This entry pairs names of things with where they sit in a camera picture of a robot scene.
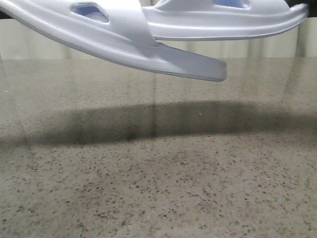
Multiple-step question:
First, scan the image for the pale green curtain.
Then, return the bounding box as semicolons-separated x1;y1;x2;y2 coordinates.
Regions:
0;17;317;60

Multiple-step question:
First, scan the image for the light blue slipper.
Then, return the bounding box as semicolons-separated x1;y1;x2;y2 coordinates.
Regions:
0;0;227;82
142;0;309;41

